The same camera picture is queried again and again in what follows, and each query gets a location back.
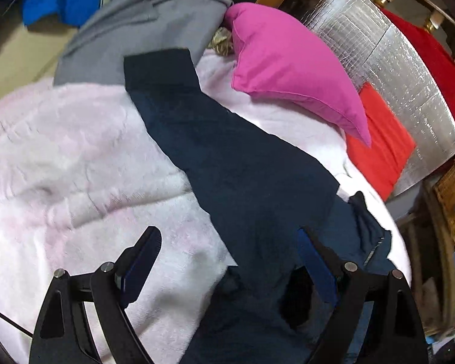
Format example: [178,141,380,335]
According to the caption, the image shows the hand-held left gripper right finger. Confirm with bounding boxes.
[296,227,430,364]

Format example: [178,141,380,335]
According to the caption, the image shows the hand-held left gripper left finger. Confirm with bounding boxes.
[28,226,162,364]

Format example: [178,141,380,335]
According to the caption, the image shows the navy padded jacket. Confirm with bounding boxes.
[123,47,399,364]

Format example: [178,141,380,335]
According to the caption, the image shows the brown rattan rack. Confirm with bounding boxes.
[398,159,455,342]

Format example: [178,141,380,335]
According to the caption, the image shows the white fleece blanket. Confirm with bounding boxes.
[0,51,412,364]

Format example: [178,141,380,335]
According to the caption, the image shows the red pillow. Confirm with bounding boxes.
[345,83,417,201]

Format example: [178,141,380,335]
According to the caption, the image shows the wicker basket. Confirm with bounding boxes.
[434,161,455,243]

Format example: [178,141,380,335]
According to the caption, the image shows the pink pillow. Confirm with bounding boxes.
[223,2,372,148]

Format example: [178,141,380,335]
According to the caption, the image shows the silver foil insulation mat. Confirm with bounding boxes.
[303,0,455,198]

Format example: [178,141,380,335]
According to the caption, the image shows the floral patterned cloth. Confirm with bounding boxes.
[207,26,236,57]

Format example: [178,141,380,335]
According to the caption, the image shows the grey garment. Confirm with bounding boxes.
[53,0,236,88]

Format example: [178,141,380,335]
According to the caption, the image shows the red cloth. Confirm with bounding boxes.
[381,8,455,141]

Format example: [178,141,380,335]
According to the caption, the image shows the black cable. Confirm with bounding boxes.
[0,305,35,338]

